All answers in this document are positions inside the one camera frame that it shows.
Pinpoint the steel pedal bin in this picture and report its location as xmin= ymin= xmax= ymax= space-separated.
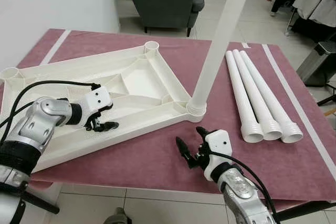
xmin=295 ymin=40 xmax=336 ymax=89

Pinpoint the pink table cloth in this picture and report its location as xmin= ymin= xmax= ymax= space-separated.
xmin=0 ymin=28 xmax=336 ymax=212

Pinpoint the white tape strip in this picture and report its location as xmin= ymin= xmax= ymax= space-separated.
xmin=260 ymin=44 xmax=336 ymax=181
xmin=39 ymin=30 xmax=72 ymax=67

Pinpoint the grey armchair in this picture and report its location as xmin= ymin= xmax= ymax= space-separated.
xmin=122 ymin=0 xmax=206 ymax=38

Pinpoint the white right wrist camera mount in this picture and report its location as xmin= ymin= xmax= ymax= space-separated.
xmin=202 ymin=129 xmax=233 ymax=181

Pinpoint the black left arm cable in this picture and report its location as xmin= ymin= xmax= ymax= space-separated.
xmin=0 ymin=80 xmax=102 ymax=146

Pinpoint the white plastic table leg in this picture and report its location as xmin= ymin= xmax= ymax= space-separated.
xmin=186 ymin=0 xmax=257 ymax=118
xmin=225 ymin=51 xmax=265 ymax=144
xmin=232 ymin=49 xmax=285 ymax=142
xmin=239 ymin=51 xmax=305 ymax=145

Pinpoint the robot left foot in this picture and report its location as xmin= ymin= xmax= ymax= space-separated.
xmin=104 ymin=207 xmax=133 ymax=224

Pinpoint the white plastic table top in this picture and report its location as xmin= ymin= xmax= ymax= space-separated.
xmin=0 ymin=40 xmax=207 ymax=175

